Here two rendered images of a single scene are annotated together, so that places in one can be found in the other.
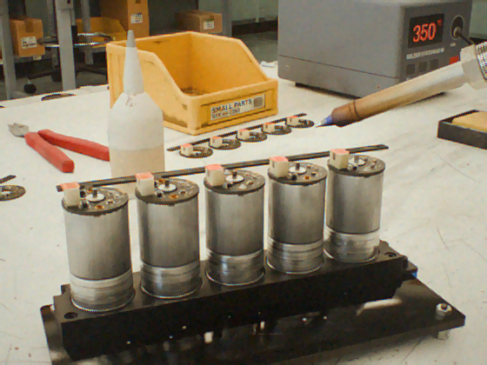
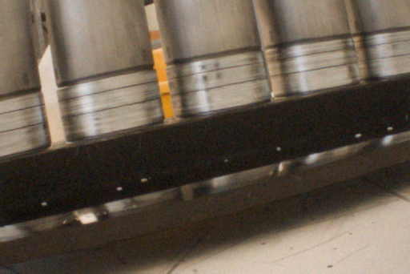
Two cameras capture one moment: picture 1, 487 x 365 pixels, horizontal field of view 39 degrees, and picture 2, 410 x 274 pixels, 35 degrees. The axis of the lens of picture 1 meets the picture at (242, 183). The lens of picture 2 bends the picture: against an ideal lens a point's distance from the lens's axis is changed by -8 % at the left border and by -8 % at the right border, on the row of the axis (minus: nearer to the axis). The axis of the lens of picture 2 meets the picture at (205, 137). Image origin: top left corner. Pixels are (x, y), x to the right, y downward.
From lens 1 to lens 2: 16 cm
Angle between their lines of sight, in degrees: 16
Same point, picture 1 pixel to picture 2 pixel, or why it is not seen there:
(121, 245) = (18, 40)
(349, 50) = not seen: hidden behind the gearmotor
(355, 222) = (389, 10)
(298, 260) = (324, 67)
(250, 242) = (239, 30)
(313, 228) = (333, 11)
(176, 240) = (106, 22)
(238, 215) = not seen: outside the picture
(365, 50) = not seen: hidden behind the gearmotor
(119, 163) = (58, 122)
